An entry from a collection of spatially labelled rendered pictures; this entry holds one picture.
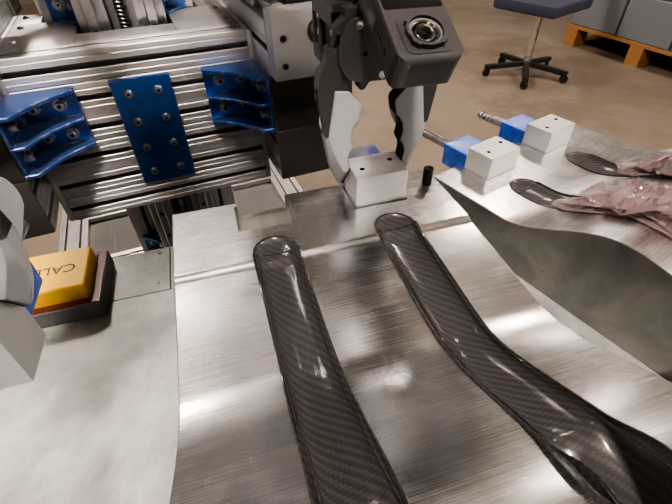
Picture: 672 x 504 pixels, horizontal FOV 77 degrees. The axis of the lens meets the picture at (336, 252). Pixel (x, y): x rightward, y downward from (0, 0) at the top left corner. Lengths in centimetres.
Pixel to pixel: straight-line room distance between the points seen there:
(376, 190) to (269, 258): 12
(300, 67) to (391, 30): 38
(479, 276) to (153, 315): 31
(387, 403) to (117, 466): 21
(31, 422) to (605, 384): 41
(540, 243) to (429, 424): 26
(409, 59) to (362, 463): 22
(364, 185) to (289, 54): 31
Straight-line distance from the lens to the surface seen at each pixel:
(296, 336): 31
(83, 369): 45
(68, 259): 51
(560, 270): 46
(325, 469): 23
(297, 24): 64
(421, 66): 28
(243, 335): 31
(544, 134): 60
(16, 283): 28
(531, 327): 33
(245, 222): 42
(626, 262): 42
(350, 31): 35
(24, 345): 31
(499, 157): 53
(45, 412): 44
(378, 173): 39
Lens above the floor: 112
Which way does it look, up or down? 42 degrees down
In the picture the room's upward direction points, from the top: 1 degrees counter-clockwise
